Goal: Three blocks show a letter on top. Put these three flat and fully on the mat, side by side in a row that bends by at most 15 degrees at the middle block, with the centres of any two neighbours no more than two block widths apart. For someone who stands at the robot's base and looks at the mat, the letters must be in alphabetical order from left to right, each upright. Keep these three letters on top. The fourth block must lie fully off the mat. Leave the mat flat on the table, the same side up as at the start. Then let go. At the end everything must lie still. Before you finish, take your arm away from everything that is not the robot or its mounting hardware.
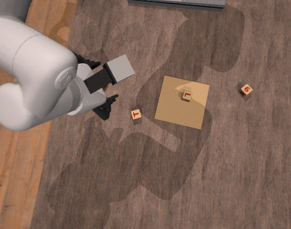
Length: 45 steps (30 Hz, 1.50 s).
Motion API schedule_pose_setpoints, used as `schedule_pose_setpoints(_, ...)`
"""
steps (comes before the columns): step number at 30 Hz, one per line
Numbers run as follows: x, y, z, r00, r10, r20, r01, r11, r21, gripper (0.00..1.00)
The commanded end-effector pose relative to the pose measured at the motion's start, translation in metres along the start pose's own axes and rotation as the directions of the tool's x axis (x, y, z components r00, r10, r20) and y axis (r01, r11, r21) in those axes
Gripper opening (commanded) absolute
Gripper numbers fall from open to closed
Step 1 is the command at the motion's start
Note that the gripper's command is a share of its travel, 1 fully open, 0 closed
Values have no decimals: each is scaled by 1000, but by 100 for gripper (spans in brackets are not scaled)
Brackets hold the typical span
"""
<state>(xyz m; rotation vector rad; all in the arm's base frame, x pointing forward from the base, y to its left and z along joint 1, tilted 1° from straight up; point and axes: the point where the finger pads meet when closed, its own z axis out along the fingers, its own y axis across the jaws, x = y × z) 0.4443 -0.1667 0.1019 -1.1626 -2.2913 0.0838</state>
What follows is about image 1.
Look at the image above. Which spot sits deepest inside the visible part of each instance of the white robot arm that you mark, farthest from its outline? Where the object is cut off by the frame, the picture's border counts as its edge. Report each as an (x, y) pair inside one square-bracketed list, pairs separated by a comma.
[(45, 71)]

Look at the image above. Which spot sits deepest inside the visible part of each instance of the tan flat mat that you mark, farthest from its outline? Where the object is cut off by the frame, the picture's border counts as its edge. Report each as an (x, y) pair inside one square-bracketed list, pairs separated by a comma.
[(171, 108)]

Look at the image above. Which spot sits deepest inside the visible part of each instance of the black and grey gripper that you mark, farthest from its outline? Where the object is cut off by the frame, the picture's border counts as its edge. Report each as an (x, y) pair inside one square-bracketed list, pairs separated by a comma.
[(95, 101)]

